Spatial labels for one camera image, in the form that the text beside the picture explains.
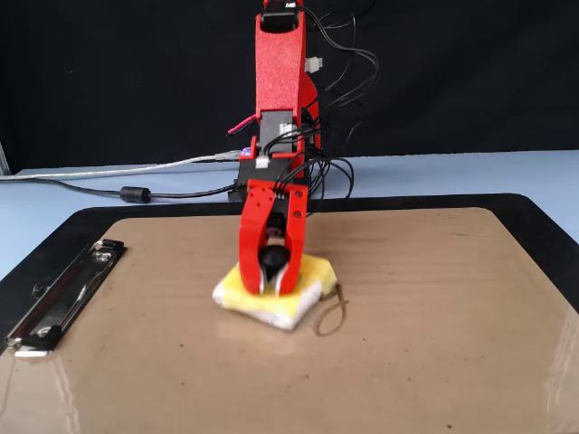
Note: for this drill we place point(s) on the silver metal clipboard clip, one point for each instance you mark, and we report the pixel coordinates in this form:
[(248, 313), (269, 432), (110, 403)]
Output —
[(59, 298)]

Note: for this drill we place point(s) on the grey metal post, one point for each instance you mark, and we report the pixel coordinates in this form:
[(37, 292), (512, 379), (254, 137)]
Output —
[(3, 158)]

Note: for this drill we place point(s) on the yellow sponge with black knob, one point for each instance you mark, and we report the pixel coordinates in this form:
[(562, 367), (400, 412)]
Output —
[(312, 276)]

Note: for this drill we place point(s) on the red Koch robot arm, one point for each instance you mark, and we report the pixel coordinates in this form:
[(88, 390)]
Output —
[(278, 68)]

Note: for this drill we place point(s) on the brown clipboard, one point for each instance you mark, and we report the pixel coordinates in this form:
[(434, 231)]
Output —
[(316, 370)]

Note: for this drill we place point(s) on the controller circuit board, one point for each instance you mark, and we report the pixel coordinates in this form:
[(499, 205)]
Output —
[(245, 151)]

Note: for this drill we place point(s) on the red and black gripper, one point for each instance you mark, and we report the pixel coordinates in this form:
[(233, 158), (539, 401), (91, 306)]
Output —
[(271, 174)]

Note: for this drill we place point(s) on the black backdrop cloth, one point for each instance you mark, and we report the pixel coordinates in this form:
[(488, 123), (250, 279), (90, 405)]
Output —
[(113, 68)]

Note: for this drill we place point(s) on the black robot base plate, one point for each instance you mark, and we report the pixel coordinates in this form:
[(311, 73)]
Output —
[(233, 195)]

